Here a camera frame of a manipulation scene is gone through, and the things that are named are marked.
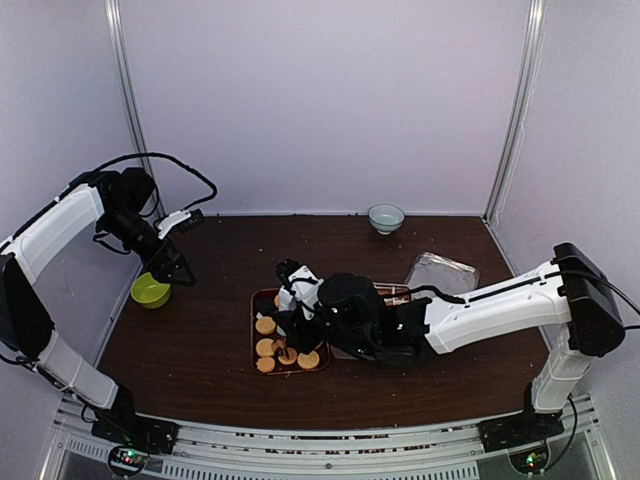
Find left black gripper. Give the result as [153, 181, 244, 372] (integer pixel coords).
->
[100, 206, 196, 286]

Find smooth round tan cookie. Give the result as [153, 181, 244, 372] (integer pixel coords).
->
[278, 348, 297, 365]

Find white handled metal tongs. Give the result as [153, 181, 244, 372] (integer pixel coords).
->
[273, 336, 297, 360]

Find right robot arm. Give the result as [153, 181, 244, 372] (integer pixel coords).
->
[274, 243, 626, 452]

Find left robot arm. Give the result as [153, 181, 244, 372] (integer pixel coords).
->
[1, 167, 202, 454]

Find large round tan cookie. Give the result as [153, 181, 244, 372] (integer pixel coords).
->
[297, 351, 321, 370]

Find middle left dotted cookie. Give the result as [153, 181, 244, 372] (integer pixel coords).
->
[255, 316, 277, 335]

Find dark red cookie tray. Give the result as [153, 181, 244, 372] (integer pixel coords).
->
[250, 289, 332, 376]

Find green plastic bowl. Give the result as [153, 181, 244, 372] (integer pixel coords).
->
[130, 272, 171, 309]

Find bottom left round cookie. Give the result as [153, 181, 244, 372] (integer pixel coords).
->
[255, 357, 276, 374]

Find white divided cookie tin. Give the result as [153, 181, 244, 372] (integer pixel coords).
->
[374, 283, 411, 306]

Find pale blue ceramic bowl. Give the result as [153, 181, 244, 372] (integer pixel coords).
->
[367, 204, 405, 235]

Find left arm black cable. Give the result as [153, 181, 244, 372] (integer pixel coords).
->
[89, 152, 219, 216]

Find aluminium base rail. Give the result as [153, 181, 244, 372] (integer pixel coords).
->
[42, 392, 619, 480]

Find right aluminium frame post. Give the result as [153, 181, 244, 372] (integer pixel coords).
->
[483, 0, 549, 227]

